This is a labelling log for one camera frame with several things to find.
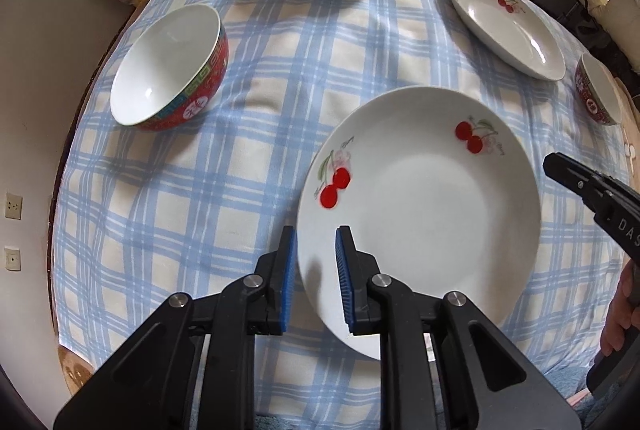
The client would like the red patterned bowl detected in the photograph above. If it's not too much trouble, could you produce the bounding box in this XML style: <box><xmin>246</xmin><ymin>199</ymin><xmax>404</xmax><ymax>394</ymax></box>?
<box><xmin>574</xmin><ymin>52</ymin><xmax>622</xmax><ymax>125</ymax></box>
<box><xmin>110</xmin><ymin>4</ymin><xmax>229</xmax><ymax>132</ymax></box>

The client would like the cherry plate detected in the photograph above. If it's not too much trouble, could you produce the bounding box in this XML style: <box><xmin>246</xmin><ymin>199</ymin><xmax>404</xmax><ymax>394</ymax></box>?
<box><xmin>451</xmin><ymin>0</ymin><xmax>565</xmax><ymax>82</ymax></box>
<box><xmin>296</xmin><ymin>86</ymin><xmax>541</xmax><ymax>358</ymax></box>

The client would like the cherry plate back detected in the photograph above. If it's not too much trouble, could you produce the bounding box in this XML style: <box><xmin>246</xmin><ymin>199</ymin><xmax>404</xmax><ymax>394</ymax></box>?
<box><xmin>451</xmin><ymin>0</ymin><xmax>565</xmax><ymax>82</ymax></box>

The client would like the person's right hand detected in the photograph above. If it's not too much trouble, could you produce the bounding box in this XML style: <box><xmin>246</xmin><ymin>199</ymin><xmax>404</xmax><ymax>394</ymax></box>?
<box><xmin>600</xmin><ymin>261</ymin><xmax>639</xmax><ymax>356</ymax></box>

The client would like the tan flower blanket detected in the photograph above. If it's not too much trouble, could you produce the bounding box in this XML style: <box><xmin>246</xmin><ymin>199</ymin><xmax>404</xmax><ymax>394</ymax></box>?
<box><xmin>614</xmin><ymin>78</ymin><xmax>639</xmax><ymax>177</ymax></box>

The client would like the white wall socket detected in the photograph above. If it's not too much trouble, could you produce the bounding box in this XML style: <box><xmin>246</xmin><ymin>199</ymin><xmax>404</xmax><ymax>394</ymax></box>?
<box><xmin>4</xmin><ymin>248</ymin><xmax>22</xmax><ymax>272</ymax></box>
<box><xmin>4</xmin><ymin>193</ymin><xmax>23</xmax><ymax>221</ymax></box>

